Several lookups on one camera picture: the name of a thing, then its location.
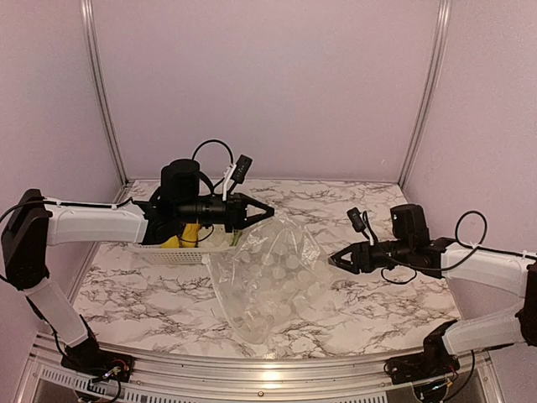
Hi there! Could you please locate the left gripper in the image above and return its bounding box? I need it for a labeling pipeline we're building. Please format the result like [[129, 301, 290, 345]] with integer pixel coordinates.
[[175, 190, 274, 232]]

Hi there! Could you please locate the white fake cauliflower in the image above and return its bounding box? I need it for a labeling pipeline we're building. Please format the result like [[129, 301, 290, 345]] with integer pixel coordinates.
[[199, 226, 235, 249]]

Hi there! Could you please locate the aluminium frame post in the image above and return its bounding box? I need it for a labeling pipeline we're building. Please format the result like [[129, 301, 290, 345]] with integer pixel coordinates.
[[80, 0, 129, 186], [398, 0, 452, 191]]

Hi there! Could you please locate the white plastic basket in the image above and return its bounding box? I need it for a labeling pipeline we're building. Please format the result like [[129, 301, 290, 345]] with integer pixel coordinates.
[[127, 230, 242, 265]]

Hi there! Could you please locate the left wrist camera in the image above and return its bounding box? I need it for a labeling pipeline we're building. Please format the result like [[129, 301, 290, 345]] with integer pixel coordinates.
[[222, 154, 253, 201]]

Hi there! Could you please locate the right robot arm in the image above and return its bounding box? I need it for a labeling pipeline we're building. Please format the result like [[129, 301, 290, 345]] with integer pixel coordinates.
[[331, 204, 536, 376]]

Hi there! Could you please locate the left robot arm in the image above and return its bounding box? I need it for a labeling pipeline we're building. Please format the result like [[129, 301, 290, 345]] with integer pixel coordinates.
[[1, 155, 274, 374]]

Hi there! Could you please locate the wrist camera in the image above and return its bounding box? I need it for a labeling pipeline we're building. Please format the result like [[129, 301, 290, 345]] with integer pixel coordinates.
[[222, 154, 253, 201], [347, 207, 376, 246]]

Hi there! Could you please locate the yellow fake corn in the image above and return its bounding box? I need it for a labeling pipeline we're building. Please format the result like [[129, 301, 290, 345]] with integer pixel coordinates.
[[160, 236, 180, 249], [178, 223, 201, 248]]

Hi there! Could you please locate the clear zip top bag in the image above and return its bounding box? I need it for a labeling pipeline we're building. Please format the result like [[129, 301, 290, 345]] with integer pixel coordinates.
[[202, 213, 335, 344]]

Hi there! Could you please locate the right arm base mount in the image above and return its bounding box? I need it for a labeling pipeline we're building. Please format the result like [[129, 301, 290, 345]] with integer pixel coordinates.
[[383, 336, 461, 385]]

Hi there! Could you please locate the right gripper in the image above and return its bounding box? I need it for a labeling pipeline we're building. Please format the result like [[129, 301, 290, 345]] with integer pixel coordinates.
[[328, 238, 413, 275]]

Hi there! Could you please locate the left aluminium frame post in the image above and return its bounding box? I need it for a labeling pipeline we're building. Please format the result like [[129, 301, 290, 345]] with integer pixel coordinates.
[[80, 0, 129, 186]]

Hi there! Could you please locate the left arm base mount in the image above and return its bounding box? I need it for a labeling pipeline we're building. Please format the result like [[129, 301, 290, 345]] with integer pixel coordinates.
[[61, 334, 134, 382]]

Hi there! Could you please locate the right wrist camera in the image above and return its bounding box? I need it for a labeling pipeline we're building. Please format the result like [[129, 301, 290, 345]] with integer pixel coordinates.
[[347, 207, 376, 246]]

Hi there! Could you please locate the right aluminium frame post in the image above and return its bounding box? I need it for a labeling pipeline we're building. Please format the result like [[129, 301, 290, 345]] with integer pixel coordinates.
[[398, 0, 452, 191]]

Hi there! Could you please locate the front aluminium rail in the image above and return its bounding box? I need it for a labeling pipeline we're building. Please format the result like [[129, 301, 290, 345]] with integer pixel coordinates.
[[12, 331, 508, 403]]

